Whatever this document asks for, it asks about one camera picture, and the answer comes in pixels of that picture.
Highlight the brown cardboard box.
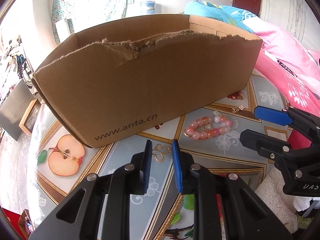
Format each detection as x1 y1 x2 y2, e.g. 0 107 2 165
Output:
32 14 262 147

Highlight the fruit pattern tablecloth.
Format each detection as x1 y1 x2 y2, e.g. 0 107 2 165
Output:
26 69 296 240

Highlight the teal floral curtain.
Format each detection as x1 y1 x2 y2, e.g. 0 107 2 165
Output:
51 0 134 44

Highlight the white glove hand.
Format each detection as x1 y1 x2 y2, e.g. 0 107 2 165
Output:
293 196 320 212

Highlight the blue water jug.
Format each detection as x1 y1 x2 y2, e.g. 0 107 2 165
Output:
145 1 156 15

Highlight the white fluffy towel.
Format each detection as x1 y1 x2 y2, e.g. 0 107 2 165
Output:
255 167 298 233

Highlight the blue patterned quilt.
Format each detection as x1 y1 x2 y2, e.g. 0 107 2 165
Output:
184 0 256 33

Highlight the white narrow cabinet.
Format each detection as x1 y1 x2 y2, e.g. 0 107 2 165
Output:
55 18 74 43

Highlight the pink blanket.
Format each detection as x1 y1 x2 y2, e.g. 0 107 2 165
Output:
242 17 320 151

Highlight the small wooden stool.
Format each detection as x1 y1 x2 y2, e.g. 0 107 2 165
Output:
18 99 41 135

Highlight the grey flat board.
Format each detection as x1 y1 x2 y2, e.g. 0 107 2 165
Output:
0 80 35 141

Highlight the pink bead bracelet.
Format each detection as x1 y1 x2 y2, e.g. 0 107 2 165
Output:
183 115 233 140

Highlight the white wardrobe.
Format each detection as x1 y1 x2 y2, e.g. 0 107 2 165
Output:
260 0 319 51

